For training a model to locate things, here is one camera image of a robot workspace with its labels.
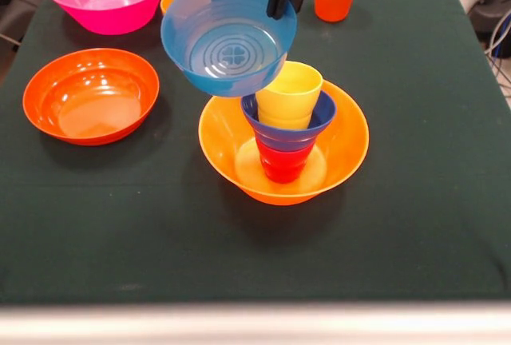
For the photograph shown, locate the light blue bowl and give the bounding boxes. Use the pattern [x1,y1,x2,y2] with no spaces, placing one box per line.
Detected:
[160,0,299,98]

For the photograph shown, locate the small orange cup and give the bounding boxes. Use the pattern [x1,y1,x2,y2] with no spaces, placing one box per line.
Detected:
[160,0,187,17]

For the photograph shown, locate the yellow cup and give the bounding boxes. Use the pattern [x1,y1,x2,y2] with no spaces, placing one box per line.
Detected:
[255,61,324,130]

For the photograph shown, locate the dark blue bowl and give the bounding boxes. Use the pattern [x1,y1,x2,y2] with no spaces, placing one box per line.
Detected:
[240,89,338,153]

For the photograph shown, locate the magenta cup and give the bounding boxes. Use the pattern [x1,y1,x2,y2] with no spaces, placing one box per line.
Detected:
[255,137,313,184]

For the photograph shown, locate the shallow red-orange bowl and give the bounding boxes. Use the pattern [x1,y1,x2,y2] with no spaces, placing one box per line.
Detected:
[22,48,160,147]

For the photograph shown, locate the dark green tablecloth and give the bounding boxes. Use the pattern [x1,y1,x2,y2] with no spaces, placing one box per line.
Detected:
[0,0,511,306]

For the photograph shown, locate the tangle of floor cables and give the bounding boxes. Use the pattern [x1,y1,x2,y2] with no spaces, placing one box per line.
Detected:
[484,11,511,101]

